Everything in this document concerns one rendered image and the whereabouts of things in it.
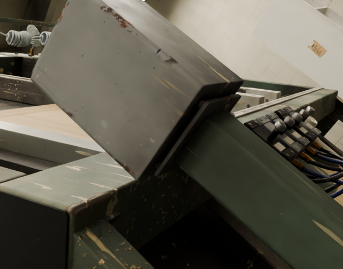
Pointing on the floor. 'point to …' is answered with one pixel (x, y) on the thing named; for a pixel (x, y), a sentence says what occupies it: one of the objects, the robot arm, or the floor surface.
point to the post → (269, 194)
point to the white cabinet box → (310, 41)
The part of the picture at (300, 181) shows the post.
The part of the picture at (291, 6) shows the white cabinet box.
